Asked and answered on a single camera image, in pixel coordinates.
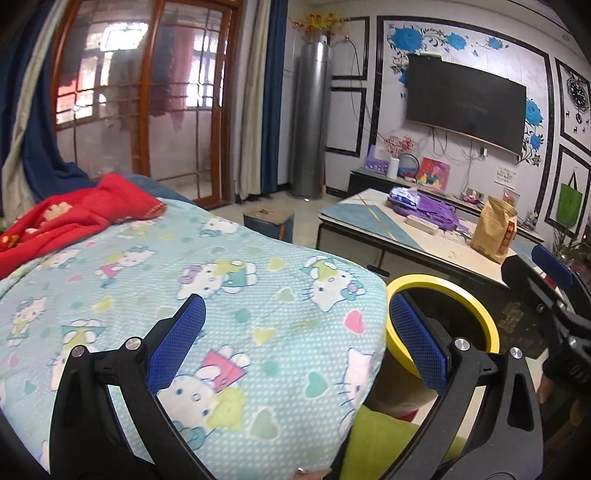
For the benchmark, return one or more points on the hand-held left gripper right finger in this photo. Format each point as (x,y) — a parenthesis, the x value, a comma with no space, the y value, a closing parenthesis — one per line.
(418,341)

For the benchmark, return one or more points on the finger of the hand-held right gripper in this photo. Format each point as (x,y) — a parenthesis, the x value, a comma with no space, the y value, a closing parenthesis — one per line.
(551,265)
(521,277)

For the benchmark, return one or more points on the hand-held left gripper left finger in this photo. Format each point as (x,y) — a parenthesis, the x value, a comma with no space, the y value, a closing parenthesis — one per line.
(178,341)

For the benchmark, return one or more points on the yellow trash bin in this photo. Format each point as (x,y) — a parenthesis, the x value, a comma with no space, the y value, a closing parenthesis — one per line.
(461,290)

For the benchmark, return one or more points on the brown paper bag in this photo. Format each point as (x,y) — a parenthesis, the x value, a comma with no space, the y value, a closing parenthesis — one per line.
(494,230)

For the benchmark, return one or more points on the green tote bag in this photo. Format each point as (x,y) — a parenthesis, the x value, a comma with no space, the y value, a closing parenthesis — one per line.
(570,205)

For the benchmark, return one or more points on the cartoon cat printed blanket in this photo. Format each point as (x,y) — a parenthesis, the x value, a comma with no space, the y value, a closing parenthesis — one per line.
(254,277)

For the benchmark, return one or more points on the person's yellow-green clothing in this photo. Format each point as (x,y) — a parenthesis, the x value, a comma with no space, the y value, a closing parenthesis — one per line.
(383,438)

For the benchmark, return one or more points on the purple cloth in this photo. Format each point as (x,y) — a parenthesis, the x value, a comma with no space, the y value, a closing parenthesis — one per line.
(438,212)

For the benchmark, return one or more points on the white power strip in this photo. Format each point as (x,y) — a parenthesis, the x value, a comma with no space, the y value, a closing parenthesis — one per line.
(421,224)

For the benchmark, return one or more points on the colourful picture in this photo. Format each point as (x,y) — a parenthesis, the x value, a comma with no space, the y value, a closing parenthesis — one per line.
(434,171)

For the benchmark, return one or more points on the coffee table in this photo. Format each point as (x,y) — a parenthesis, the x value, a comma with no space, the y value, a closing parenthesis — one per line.
(360,217)

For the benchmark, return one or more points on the blue and white packet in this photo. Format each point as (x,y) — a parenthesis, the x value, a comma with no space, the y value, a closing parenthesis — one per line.
(401,196)

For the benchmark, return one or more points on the blue square stool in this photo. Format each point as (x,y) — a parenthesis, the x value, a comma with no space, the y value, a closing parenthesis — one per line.
(268,221)

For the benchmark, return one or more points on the round table mirror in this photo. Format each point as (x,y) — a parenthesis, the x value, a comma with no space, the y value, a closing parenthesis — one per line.
(408,167)

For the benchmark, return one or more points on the red blanket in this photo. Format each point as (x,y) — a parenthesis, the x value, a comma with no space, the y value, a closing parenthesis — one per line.
(92,207)

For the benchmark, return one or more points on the white vase with pink flowers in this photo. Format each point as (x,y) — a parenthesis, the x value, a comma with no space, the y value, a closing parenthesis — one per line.
(392,168)

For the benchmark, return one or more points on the black television cabinet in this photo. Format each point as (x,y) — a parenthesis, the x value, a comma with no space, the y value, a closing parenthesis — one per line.
(362,180)

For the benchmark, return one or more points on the black television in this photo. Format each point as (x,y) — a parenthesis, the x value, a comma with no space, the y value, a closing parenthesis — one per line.
(466,101)

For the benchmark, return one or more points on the purple box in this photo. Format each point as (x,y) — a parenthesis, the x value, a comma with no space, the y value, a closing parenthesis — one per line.
(376,160)

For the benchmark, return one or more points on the blue curtain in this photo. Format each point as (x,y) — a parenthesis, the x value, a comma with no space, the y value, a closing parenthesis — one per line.
(41,157)
(274,115)

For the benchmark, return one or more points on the wooden framed glass door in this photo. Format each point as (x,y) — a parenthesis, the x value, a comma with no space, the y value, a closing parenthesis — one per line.
(115,115)

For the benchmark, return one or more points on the beige curtain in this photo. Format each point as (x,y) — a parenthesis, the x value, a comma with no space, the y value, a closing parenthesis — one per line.
(18,152)
(251,115)

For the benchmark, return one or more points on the silver tower air conditioner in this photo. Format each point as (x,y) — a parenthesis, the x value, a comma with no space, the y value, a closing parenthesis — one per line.
(309,129)

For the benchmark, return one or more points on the yellow artificial flowers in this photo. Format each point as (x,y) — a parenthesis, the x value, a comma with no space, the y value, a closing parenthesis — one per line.
(318,21)

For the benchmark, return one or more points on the paper wall note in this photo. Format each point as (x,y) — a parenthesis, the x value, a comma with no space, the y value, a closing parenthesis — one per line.
(504,175)

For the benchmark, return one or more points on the black wall clock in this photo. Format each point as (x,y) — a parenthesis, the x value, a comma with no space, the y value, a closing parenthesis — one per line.
(577,92)

